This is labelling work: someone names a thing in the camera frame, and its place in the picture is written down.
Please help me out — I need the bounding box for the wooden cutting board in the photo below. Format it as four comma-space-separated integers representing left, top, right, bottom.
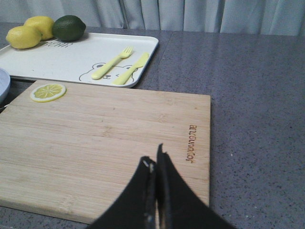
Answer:
0, 80, 211, 223

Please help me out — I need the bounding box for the light blue plate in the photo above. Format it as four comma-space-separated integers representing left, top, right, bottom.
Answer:
0, 68, 11, 103

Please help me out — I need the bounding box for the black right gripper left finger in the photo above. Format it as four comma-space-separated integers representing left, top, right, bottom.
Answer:
87, 156, 156, 229

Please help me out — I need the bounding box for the rear yellow lemon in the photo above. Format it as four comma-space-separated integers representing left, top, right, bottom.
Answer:
24, 16, 54, 41

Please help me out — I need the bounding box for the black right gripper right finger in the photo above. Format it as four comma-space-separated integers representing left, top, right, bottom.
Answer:
156, 144, 234, 229

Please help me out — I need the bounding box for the front yellow lemon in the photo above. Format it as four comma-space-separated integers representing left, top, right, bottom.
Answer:
6, 26, 42, 49

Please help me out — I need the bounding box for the yellow plastic fork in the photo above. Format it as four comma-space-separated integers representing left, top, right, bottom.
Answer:
91, 46, 133, 80

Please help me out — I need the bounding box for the grey curtain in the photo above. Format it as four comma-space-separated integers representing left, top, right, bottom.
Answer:
0, 0, 305, 36

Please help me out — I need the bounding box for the lemon slice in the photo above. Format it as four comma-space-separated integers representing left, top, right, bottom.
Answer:
30, 83, 67, 103

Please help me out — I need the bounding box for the yellow plastic knife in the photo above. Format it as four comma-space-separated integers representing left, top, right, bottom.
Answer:
112, 52, 149, 85

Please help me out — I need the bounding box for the green lime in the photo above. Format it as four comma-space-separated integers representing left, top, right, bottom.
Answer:
52, 15, 86, 42

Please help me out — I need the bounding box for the white bear tray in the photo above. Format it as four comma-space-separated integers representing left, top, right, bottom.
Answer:
0, 33, 159, 86

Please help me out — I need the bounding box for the yellow lemon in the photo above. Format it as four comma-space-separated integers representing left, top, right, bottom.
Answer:
24, 16, 54, 41
6, 26, 42, 49

